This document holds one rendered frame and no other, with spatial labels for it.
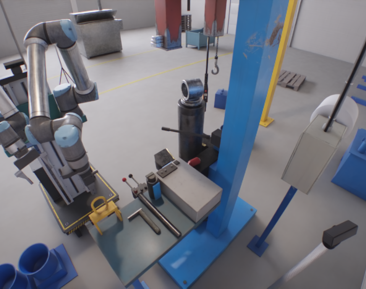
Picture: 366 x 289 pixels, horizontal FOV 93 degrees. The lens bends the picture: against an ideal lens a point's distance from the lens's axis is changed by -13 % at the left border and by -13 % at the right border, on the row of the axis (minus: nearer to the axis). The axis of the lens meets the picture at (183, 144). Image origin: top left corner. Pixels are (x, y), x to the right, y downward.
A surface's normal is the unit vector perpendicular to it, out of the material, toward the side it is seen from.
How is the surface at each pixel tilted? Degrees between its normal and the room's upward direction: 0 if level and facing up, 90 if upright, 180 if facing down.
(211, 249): 0
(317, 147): 90
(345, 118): 90
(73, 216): 0
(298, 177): 90
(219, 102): 90
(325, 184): 0
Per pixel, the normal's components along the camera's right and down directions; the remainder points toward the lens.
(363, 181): -0.72, 0.44
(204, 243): 0.00, -0.77
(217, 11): 0.63, 0.50
